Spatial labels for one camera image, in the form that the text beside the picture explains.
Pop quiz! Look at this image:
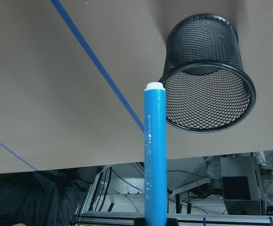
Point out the person in black hoodie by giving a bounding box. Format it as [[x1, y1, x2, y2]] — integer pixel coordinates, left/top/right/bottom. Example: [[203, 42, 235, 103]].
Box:
[[0, 166, 102, 226]]

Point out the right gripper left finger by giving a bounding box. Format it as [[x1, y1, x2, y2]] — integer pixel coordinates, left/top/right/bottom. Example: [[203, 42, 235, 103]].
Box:
[[134, 218, 146, 226]]

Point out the grey equipment cabinet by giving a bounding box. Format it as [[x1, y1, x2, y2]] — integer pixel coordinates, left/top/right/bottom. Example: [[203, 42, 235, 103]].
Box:
[[220, 155, 266, 216]]

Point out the black mesh cup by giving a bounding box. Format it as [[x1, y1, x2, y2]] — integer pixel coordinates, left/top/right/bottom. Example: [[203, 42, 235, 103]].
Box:
[[160, 14, 256, 133]]

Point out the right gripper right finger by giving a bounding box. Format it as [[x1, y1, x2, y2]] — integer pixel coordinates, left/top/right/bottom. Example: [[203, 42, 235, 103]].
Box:
[[166, 218, 178, 226]]

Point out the blue marker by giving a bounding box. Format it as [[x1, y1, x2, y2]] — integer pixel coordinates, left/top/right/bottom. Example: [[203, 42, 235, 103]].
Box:
[[144, 82, 167, 226]]

